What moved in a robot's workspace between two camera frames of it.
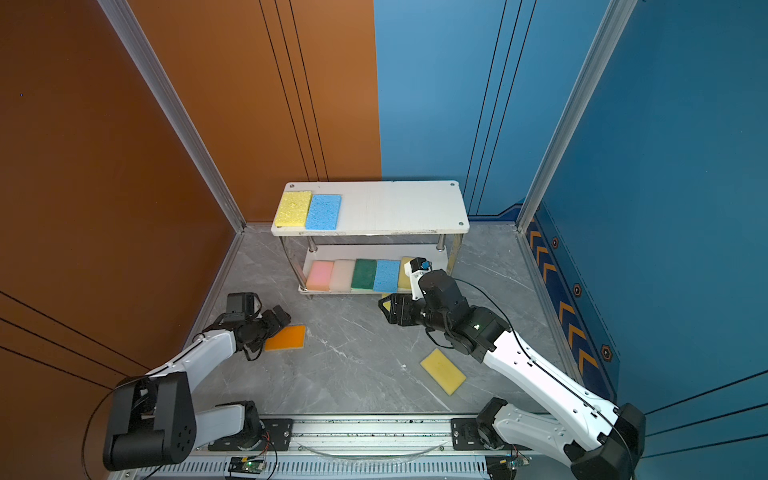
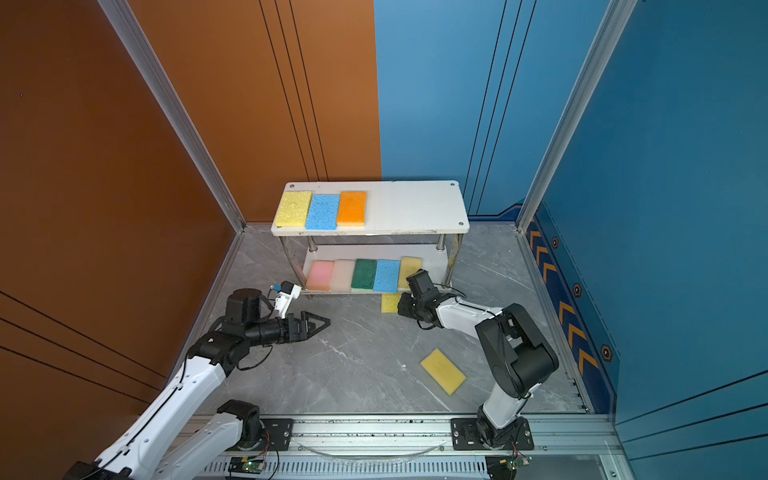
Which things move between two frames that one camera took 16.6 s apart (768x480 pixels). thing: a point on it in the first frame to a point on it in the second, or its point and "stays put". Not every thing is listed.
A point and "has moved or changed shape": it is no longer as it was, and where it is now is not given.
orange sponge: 289,337 has moved or changed shape
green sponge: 364,274 stays put
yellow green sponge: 294,209 stays put
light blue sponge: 386,278 stays put
